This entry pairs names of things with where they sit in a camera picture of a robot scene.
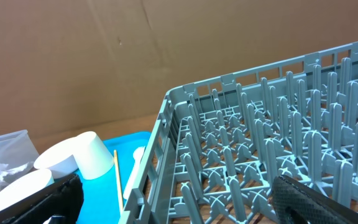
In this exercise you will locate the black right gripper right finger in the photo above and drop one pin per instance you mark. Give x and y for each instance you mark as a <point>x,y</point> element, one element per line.
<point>294,202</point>

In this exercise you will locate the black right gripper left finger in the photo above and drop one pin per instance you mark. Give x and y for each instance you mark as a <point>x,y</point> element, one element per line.
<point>61,202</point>

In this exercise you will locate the white bowl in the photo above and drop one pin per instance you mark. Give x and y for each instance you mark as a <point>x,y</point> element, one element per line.
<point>25,186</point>

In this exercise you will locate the pink bowl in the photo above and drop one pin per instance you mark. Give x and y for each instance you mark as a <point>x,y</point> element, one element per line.
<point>58,159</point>

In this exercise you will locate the white paper cup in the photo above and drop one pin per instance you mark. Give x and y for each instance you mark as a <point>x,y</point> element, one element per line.
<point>91,155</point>

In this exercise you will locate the wooden chopstick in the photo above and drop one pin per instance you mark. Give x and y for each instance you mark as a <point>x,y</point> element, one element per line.
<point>118,183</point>

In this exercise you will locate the white plastic fork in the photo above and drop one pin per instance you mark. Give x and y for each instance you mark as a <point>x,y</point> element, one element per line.
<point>137,155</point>

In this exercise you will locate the grey dishwasher rack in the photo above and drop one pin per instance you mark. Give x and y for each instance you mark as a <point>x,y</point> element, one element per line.
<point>218,144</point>

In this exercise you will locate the teal plastic tray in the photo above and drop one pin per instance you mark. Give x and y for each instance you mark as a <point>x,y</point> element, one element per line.
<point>100,195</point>

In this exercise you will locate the clear plastic bin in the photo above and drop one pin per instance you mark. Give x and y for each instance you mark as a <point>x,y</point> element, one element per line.
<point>16,149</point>

